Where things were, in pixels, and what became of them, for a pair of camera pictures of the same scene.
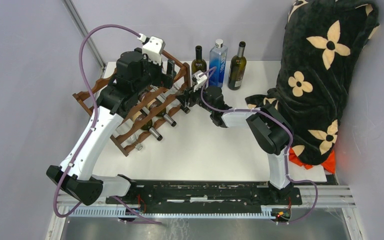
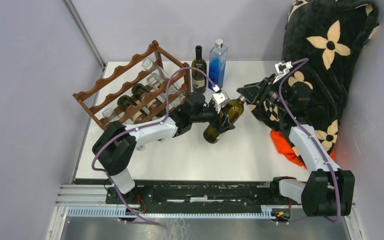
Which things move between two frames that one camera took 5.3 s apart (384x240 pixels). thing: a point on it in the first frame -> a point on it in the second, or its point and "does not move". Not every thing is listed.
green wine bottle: x=237 y=68 -> x=234 y=109
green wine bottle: x=198 y=64 does not move
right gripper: x=188 y=93 -> x=250 y=92
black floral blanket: x=322 y=41 does not move
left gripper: x=164 y=80 -> x=222 y=126
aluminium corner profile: x=82 y=27 does not move
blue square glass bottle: x=218 y=56 does not move
